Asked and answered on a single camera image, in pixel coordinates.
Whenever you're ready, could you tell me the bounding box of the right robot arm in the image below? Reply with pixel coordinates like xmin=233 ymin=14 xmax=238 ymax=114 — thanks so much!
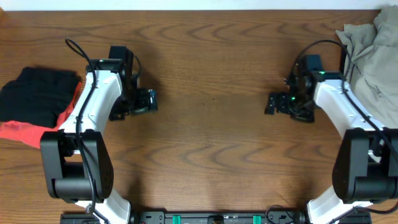
xmin=265 ymin=55 xmax=397 ymax=223

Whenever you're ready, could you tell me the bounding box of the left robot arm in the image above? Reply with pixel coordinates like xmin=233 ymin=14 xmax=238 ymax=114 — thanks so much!
xmin=40 ymin=46 xmax=158 ymax=223

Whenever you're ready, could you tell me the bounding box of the folded red t-shirt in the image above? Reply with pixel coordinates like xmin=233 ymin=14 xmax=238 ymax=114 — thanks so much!
xmin=1 ymin=82 xmax=82 ymax=149

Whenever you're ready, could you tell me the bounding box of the beige khaki garment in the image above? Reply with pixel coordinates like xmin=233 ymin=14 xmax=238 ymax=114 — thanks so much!
xmin=336 ymin=5 xmax=397 ymax=129

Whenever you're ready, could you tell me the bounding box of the black polo shirt white logo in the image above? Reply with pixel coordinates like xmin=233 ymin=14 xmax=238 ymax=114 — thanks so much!
xmin=1 ymin=67 xmax=81 ymax=128

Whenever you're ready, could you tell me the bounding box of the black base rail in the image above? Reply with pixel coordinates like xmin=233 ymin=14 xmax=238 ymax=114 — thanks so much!
xmin=59 ymin=208 xmax=373 ymax=224

